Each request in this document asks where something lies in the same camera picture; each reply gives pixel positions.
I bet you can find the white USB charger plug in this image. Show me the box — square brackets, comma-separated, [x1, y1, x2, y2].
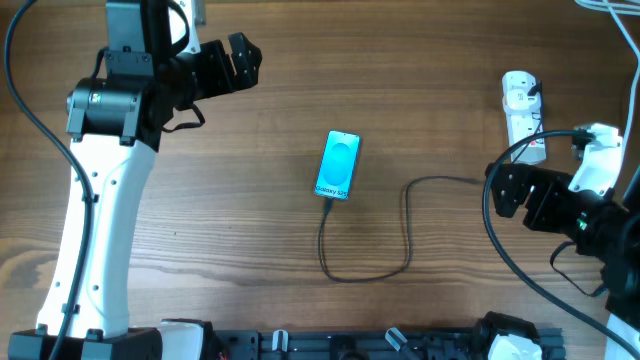
[502, 88, 542, 115]

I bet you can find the turquoise Samsung Galaxy smartphone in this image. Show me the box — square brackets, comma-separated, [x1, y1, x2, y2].
[314, 130, 361, 201]

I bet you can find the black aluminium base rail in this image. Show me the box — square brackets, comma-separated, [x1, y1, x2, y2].
[159, 319, 567, 360]

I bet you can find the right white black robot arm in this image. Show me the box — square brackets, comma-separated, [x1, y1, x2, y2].
[481, 163, 639, 359]

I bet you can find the white cable top right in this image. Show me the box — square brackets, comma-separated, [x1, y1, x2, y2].
[573, 0, 640, 17]

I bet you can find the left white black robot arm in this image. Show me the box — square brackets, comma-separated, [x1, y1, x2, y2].
[8, 0, 262, 359]

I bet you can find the black USB charging cable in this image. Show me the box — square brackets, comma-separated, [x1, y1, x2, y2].
[316, 79, 546, 284]

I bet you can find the white power strip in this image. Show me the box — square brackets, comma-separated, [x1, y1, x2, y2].
[502, 70, 547, 165]

